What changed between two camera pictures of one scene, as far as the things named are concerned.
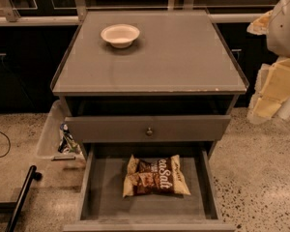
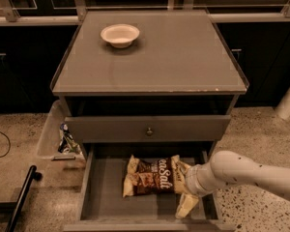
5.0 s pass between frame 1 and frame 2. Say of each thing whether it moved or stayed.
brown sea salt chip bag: stayed
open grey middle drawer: stayed
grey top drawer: stayed
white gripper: moved
